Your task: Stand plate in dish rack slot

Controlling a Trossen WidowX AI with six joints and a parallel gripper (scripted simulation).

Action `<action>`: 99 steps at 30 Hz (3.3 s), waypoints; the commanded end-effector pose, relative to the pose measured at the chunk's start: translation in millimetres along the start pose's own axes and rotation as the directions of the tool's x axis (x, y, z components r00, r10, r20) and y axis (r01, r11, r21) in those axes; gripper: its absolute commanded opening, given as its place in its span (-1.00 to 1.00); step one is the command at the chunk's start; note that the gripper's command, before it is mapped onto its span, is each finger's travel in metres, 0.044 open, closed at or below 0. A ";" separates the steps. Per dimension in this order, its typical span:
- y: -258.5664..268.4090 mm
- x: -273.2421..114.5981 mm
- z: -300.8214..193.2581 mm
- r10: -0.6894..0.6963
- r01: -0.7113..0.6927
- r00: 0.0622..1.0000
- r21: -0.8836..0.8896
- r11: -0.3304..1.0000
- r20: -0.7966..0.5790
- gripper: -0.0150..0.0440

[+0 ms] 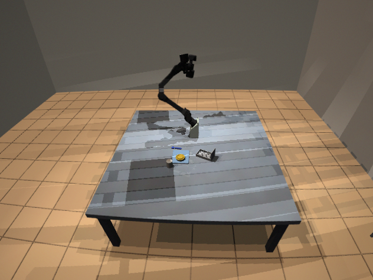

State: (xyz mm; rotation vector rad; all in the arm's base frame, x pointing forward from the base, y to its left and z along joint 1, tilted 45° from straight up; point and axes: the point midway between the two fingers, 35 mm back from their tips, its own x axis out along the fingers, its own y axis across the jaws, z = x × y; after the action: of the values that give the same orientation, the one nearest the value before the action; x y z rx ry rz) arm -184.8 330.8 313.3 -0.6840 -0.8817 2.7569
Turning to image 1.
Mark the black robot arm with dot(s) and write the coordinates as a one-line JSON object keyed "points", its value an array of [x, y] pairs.
{"points": [[182, 66]]}

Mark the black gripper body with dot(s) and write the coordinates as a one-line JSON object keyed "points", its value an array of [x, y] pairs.
{"points": [[190, 74]]}

